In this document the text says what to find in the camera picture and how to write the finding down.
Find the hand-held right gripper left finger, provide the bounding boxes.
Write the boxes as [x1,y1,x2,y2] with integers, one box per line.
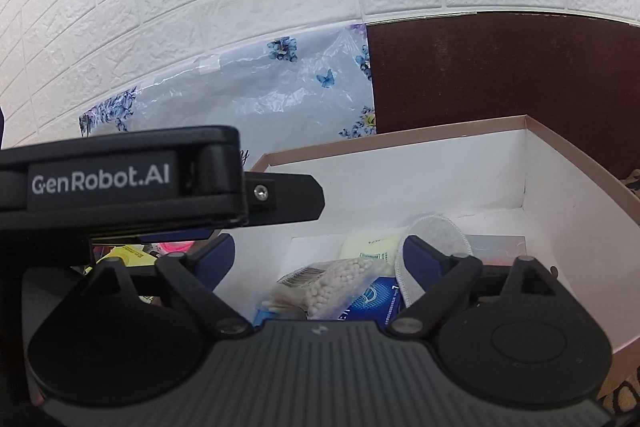
[75,234,254,339]

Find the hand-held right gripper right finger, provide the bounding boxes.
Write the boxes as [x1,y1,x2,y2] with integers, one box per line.
[390,235,559,337]

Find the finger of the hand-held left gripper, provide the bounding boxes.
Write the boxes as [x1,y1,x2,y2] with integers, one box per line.
[243,173,325,223]
[134,228,214,244]

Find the white insole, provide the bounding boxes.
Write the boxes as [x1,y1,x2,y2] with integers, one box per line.
[394,214,474,308]

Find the pale yellow packet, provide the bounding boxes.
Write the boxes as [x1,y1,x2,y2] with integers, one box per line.
[339,234,407,266]

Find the blue medicine box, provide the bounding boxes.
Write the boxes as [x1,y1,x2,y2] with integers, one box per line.
[252,276,407,326]

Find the bag of tiny white beads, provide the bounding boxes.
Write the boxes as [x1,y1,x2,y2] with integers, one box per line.
[276,256,392,321]

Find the brown cardboard box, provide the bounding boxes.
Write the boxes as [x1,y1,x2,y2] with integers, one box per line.
[249,115,640,402]

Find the floral plastic bag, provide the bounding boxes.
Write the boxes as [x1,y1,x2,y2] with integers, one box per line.
[78,24,377,168]

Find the brown wooden panel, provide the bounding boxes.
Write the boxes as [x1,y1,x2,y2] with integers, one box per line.
[366,11,640,181]

